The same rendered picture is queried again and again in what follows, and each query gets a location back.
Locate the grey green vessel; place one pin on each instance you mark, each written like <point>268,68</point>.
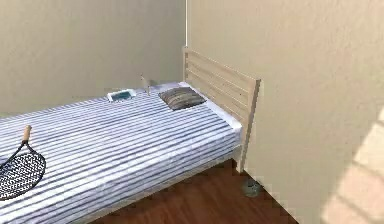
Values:
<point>250,188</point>

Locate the brown striped pillow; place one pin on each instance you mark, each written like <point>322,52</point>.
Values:
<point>181,98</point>

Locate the small beige upright object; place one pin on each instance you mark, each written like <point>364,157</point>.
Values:
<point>146,85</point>

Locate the striped bed with wooden headboard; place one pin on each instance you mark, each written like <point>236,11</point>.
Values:
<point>126,143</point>

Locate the black tennis racket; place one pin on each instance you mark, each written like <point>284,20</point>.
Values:
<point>20,170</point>

